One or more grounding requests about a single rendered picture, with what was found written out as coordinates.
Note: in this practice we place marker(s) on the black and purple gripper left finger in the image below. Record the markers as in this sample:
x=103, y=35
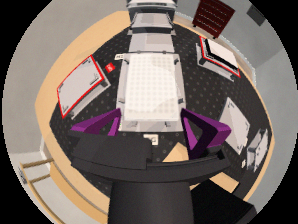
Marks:
x=94, y=124

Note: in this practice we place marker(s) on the white multiwell plate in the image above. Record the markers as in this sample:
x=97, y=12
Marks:
x=151, y=89

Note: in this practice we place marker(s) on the grey rectangular frame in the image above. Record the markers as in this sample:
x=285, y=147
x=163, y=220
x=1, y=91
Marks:
x=232, y=116

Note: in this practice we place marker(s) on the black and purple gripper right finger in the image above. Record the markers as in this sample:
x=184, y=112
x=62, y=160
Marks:
x=214, y=133

